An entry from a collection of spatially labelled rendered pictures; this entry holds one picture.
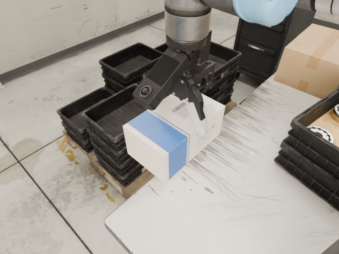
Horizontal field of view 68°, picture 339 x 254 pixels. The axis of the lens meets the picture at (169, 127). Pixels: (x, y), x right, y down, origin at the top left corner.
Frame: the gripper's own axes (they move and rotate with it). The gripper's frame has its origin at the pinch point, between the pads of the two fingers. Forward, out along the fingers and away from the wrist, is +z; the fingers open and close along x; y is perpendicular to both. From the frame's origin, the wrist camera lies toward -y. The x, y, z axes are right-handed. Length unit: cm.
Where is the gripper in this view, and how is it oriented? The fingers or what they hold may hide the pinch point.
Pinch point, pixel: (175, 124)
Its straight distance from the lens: 55.9
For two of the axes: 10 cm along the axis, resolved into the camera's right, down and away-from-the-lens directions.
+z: 0.0, 7.2, 7.0
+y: 6.8, -5.1, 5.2
